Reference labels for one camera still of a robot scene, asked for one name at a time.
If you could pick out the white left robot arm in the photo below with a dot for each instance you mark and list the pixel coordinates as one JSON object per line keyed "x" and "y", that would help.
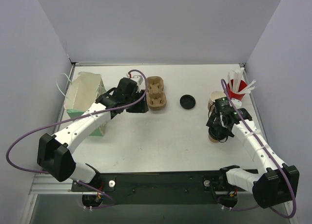
{"x": 55, "y": 151}

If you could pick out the red straw holder cup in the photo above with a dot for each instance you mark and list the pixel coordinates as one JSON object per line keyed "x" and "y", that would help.
{"x": 234, "y": 95}

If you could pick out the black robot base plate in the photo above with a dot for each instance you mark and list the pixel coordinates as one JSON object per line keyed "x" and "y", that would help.
{"x": 164, "y": 188}

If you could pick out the green paper takeout bag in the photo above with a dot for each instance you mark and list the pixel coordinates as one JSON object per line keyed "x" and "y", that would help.
{"x": 82, "y": 93}

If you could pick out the stack of paper cups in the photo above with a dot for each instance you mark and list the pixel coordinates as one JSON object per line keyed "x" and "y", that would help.
{"x": 214, "y": 96}

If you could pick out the brown paper coffee cup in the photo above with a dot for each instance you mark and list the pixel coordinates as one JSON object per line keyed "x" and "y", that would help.
{"x": 213, "y": 140}

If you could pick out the white wrapped straws bundle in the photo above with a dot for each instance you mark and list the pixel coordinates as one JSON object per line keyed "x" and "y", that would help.
{"x": 237, "y": 77}

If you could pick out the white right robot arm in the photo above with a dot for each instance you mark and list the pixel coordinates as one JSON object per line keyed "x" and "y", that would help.
{"x": 275, "y": 182}

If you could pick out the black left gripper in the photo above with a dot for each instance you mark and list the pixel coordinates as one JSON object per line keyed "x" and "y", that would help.
{"x": 137, "y": 101}

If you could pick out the brown pulp cup carrier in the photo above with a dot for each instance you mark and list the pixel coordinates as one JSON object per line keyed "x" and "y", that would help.
{"x": 156, "y": 97}

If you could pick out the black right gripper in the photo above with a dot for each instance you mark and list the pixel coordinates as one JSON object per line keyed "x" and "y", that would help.
{"x": 217, "y": 130}

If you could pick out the black plastic cup lid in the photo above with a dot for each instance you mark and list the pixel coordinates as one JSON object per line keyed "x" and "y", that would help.
{"x": 220, "y": 135}

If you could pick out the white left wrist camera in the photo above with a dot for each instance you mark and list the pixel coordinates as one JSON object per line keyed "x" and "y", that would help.
{"x": 137, "y": 78}

